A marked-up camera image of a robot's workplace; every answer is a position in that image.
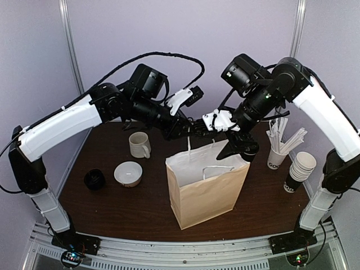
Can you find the brown paper bag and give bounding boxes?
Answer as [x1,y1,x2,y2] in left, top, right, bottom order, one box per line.
[165,139,250,230]

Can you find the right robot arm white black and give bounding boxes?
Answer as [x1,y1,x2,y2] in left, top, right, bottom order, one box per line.
[210,53,359,249]

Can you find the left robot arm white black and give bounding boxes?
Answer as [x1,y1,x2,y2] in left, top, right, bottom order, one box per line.
[8,64,202,250]

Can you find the white cup holding straws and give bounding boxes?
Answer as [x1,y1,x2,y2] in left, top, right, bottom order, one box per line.
[267,147,288,170]

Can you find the wrapped white straws bundle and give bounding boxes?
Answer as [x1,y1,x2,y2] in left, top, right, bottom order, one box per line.
[266,117,308,155]

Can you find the white ceramic mug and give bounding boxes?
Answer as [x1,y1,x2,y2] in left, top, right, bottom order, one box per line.
[129,132,151,159]

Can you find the stack of paper cups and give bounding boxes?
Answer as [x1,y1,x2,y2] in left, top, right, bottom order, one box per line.
[283,151,317,194]

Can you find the white ceramic bowl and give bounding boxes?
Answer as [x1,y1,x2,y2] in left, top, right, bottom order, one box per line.
[114,161,143,188]

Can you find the stack of black lids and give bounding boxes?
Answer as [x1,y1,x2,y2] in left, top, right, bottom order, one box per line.
[84,169,106,191]

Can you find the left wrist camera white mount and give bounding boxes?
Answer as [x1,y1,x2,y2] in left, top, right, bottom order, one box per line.
[164,86,204,116]

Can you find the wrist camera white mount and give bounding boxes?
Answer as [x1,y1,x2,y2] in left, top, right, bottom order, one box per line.
[193,109,240,136]
[164,86,204,116]

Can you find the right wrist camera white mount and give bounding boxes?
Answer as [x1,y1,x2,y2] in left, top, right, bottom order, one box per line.
[193,109,240,136]

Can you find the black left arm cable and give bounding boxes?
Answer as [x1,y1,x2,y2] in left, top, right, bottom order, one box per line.
[0,51,206,195]

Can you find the aluminium front rail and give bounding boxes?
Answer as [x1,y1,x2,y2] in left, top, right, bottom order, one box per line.
[24,222,351,270]

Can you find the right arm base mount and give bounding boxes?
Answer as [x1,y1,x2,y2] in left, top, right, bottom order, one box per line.
[269,232,317,255]

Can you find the right aluminium frame post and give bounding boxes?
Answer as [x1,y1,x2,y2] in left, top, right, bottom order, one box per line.
[289,0,307,58]

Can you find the aluminium frame post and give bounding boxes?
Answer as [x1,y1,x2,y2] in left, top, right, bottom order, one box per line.
[289,0,307,58]
[58,0,85,94]

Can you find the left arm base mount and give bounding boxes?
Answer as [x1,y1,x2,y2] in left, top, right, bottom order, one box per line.
[51,233,101,255]

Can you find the left aluminium frame post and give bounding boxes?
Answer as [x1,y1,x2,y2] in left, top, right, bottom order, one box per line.
[58,0,85,94]

